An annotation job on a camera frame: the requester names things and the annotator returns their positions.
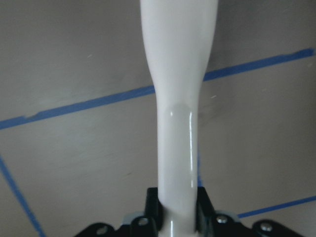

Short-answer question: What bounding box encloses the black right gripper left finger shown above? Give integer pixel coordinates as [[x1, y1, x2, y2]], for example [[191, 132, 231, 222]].
[[127, 187, 163, 231]]

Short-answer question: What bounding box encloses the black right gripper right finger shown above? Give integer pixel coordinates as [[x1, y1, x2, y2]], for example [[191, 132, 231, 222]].
[[196, 187, 237, 234]]

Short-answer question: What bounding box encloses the beige plastic dustpan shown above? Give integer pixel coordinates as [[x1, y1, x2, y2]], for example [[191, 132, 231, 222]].
[[140, 0, 218, 237]]

